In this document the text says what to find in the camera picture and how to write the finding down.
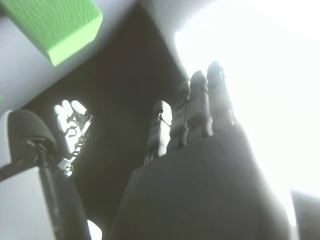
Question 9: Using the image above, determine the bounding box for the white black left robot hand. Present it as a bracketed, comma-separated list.
[0, 61, 296, 240]

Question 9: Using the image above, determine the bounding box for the green foam block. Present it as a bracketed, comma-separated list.
[0, 0, 104, 67]

